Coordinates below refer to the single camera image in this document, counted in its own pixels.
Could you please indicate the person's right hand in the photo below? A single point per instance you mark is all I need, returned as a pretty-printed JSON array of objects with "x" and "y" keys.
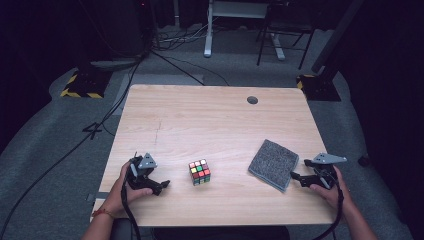
[{"x": 340, "y": 195}]

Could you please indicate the grey round stand base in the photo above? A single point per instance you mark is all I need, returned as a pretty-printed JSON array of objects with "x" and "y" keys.
[{"x": 115, "y": 64}]

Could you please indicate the grey cleaning cloth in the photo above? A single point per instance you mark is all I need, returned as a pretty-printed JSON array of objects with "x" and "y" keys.
[{"x": 273, "y": 165}]

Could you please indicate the yellow black striped stand base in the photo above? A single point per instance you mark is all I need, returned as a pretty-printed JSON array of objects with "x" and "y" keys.
[
  {"x": 85, "y": 85},
  {"x": 318, "y": 88}
]

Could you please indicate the grey tape strip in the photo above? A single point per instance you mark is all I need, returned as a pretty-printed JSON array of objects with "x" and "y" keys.
[{"x": 100, "y": 196}]

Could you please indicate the black caster wheel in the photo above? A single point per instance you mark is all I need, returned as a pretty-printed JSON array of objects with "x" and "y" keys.
[{"x": 363, "y": 160}]

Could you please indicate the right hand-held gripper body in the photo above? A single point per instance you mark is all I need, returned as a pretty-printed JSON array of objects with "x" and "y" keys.
[{"x": 325, "y": 176}]

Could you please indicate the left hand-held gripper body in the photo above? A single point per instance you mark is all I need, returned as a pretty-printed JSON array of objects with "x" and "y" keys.
[{"x": 141, "y": 176}]

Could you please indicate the black metal chair frame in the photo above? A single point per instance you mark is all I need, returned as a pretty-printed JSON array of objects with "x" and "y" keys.
[{"x": 286, "y": 28}]

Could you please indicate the grey slanted metal post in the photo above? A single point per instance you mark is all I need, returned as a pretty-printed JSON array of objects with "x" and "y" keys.
[{"x": 336, "y": 33}]

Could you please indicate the person's left hand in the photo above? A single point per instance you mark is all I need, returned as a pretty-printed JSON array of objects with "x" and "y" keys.
[{"x": 121, "y": 196}]

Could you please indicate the white desk frame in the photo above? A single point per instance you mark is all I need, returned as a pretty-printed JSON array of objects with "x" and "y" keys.
[{"x": 208, "y": 33}]

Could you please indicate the person's dark clothing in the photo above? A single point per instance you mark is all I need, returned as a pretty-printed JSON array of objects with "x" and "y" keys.
[{"x": 220, "y": 233}]

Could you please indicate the multicoloured puzzle cube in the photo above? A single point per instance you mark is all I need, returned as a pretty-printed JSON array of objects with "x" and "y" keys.
[{"x": 199, "y": 171}]

